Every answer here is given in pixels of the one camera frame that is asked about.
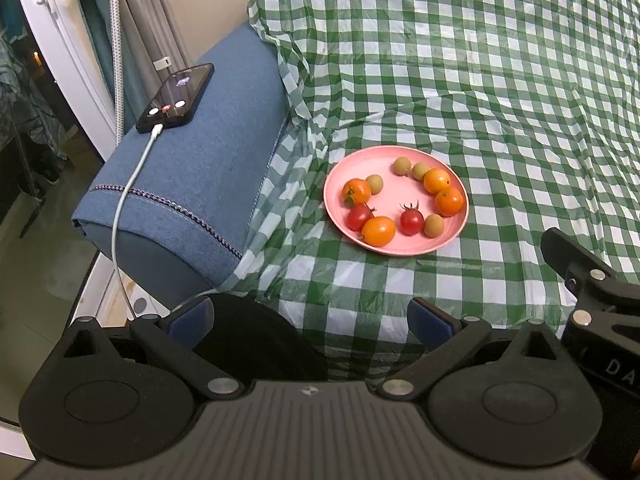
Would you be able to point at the grey curtain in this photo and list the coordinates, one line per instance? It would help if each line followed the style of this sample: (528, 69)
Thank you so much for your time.
(150, 10)

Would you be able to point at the green white checked tablecloth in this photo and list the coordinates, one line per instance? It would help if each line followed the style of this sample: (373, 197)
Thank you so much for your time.
(500, 85)

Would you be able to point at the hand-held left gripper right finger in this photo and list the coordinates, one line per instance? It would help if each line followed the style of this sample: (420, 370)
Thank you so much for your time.
(429, 325)

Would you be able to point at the small stemmed mandarin orange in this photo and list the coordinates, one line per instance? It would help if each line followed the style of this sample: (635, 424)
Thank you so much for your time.
(356, 190)

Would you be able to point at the leaf patterned cloth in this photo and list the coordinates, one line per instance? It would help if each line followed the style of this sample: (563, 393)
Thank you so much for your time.
(25, 105)

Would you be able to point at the white door frame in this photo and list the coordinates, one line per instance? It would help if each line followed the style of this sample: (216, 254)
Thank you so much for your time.
(65, 70)

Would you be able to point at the black smartphone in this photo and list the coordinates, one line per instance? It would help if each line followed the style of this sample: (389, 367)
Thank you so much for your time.
(175, 97)

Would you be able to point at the red cherry tomato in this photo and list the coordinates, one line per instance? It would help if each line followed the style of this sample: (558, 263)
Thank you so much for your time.
(411, 222)
(358, 216)

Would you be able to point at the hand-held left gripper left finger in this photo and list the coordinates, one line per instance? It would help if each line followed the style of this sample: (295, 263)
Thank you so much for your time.
(192, 320)

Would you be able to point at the pink plate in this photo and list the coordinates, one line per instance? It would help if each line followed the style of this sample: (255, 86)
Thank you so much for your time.
(390, 195)

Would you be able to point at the blue denim sofa armrest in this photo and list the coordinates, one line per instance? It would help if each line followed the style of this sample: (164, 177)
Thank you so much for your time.
(210, 160)

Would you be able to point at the teal curtain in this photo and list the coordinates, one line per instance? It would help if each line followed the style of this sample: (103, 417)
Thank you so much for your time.
(95, 25)

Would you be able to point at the dark shoe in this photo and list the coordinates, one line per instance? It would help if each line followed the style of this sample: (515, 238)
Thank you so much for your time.
(52, 176)

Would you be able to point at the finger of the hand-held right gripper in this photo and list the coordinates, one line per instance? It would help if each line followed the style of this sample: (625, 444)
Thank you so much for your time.
(575, 260)

